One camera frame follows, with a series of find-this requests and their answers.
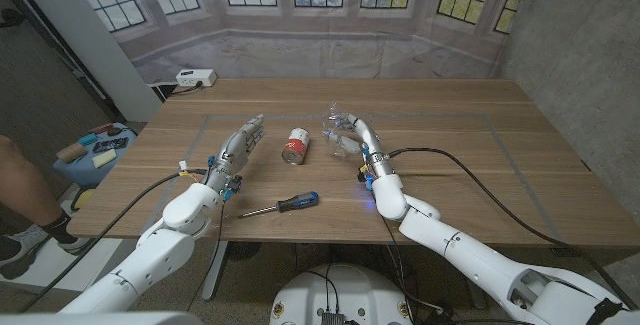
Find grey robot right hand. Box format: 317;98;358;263
322;112;396;191

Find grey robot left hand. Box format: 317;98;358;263
202;113;266;201

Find clear plastic bottle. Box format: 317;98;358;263
321;102;361;159

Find red white soup can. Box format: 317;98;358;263
280;126;312;166

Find white power strip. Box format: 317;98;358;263
175;68;218;89

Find black round floor object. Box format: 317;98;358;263
227;241;262;262

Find printed window backdrop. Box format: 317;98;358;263
62;0;534;86

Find grey metal table leg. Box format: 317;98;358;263
454;245;489;310
201;240;230;302

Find black patterned flat item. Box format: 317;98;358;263
92;137;130;154

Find yellow sponge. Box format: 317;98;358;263
91;148;118;169

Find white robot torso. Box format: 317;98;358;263
268;263;415;325

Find blue stool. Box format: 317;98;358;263
52;123;139;189

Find yellow round floor object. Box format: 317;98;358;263
74;188;96;212

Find tan brush block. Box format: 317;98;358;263
55;142;88;164

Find grey black sneaker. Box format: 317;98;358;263
0;229;51;280
57;234;96;256

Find person's bare leg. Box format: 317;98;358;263
0;134;64;226

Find white floor mat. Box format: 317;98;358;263
0;237;126;289

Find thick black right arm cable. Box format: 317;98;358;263
387;147;640;311

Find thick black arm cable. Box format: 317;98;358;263
17;168;207;314
387;147;640;311

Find black blue handle screwdriver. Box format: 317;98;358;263
237;191;320;220

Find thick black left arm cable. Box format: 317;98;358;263
17;168;207;314

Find black door handle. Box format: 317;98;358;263
0;8;26;29

